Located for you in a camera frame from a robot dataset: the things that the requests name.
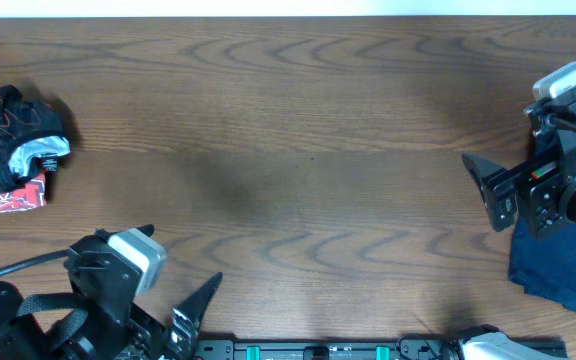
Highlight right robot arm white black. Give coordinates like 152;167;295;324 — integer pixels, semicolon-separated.
462;63;576;313

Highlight dark navy blue garment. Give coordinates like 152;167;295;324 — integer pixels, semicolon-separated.
508;192;576;312

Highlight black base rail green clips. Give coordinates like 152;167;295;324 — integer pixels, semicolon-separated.
192;335;569;360

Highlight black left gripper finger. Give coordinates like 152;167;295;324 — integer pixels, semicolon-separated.
94;224;155;239
171;272;223;350

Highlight black cycling jersey orange lines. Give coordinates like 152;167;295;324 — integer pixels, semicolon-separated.
0;85;70;194

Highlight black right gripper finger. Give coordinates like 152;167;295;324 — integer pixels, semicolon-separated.
462;153;508;193
484;194;517;232

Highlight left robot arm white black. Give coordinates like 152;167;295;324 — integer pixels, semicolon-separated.
0;225;223;360

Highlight red folded printed t-shirt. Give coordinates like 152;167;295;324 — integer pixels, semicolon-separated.
0;173;46;214

